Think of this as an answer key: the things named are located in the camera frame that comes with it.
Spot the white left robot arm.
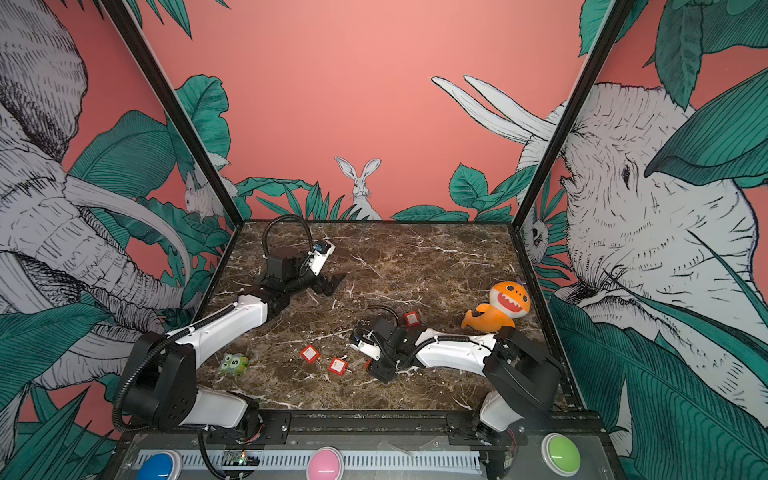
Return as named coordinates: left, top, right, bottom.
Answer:
left=112, top=241, right=343, bottom=438

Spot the blue push button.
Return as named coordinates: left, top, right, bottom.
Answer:
left=136, top=450, right=183, bottom=480

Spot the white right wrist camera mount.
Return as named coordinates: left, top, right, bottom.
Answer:
left=349, top=327, right=382, bottom=361

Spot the white slotted cable duct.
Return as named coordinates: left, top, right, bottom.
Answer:
left=208, top=450, right=484, bottom=475

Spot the orange shark plush toy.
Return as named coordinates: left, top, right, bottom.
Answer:
left=461, top=281, right=532, bottom=333

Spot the black corrugated cable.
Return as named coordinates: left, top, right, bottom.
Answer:
left=365, top=304, right=402, bottom=328
left=262, top=214, right=316, bottom=265

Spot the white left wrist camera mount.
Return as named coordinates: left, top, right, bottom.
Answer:
left=309, top=240, right=335, bottom=276

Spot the black corner frame post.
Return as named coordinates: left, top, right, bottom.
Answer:
left=512, top=0, right=634, bottom=231
left=101, top=0, right=245, bottom=228

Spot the black corrugated cable left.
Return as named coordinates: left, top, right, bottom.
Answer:
left=262, top=214, right=316, bottom=265

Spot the green push button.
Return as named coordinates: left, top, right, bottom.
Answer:
left=540, top=432, right=581, bottom=478

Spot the black corner frame post right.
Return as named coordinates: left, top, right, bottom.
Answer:
left=512, top=0, right=634, bottom=231

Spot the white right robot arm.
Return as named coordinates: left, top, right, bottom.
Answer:
left=350, top=319, right=565, bottom=432

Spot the black corner frame post left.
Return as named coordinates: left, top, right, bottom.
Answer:
left=101, top=0, right=245, bottom=228

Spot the black corrugated cable right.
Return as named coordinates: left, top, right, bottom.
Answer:
left=365, top=304, right=402, bottom=328

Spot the pink push button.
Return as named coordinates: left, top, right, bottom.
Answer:
left=306, top=446, right=345, bottom=480

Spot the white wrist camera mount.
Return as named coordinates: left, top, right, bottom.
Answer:
left=349, top=327, right=382, bottom=361
left=309, top=240, right=335, bottom=276

